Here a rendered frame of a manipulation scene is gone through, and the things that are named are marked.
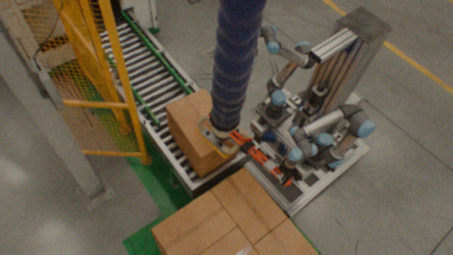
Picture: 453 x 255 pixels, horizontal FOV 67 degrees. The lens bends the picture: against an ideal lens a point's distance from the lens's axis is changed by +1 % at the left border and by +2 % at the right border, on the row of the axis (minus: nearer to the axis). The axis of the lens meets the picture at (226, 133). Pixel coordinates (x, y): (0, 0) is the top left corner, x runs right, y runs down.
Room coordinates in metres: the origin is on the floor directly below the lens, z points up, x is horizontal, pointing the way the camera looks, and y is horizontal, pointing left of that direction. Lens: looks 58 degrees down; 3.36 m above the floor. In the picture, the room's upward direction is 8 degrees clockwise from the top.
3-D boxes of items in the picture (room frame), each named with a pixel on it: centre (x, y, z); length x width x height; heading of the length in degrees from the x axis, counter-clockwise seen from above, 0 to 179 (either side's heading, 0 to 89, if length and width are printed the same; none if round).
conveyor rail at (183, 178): (1.98, 1.03, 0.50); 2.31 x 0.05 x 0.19; 44
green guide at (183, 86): (2.64, 0.85, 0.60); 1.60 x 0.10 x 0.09; 44
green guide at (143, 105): (2.27, 1.23, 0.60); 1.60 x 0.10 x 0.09; 44
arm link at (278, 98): (1.76, -0.38, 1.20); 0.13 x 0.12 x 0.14; 17
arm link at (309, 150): (1.14, -0.52, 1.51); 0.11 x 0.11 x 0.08; 32
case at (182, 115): (1.62, 0.21, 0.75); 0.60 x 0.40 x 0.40; 41
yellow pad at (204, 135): (1.35, 0.08, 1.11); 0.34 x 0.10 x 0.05; 52
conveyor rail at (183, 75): (2.43, 0.56, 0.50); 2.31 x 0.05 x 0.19; 44
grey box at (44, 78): (1.26, 1.15, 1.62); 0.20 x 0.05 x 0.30; 44
